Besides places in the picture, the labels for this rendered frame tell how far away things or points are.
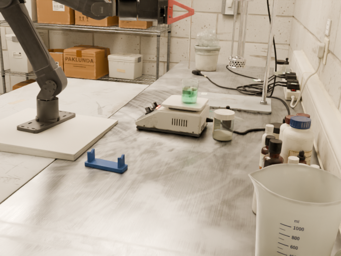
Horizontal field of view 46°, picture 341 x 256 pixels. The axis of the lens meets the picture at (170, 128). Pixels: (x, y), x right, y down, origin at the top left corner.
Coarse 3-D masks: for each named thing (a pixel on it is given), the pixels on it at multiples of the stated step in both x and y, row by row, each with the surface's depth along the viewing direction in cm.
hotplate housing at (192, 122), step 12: (168, 108) 120; (204, 108) 121; (144, 120) 120; (156, 120) 119; (168, 120) 118; (180, 120) 117; (192, 120) 116; (204, 120) 121; (168, 132) 120; (180, 132) 118; (192, 132) 117
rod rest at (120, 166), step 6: (90, 156) 96; (90, 162) 96; (96, 162) 96; (102, 162) 96; (108, 162) 96; (114, 162) 96; (120, 162) 93; (102, 168) 94; (108, 168) 94; (114, 168) 93; (120, 168) 93; (126, 168) 95
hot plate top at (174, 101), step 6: (174, 96) 127; (180, 96) 127; (168, 102) 120; (174, 102) 120; (180, 102) 120; (198, 102) 121; (204, 102) 121; (180, 108) 116; (186, 108) 116; (192, 108) 115; (198, 108) 115
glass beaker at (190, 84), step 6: (186, 78) 119; (192, 78) 119; (186, 84) 115; (192, 84) 115; (186, 90) 116; (192, 90) 116; (186, 96) 116; (192, 96) 116; (186, 102) 117; (192, 102) 117
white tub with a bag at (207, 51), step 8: (200, 32) 212; (208, 32) 211; (200, 40) 210; (208, 40) 209; (216, 40) 211; (200, 48) 209; (208, 48) 208; (216, 48) 209; (200, 56) 211; (208, 56) 210; (216, 56) 212; (200, 64) 213; (208, 64) 212; (216, 64) 215
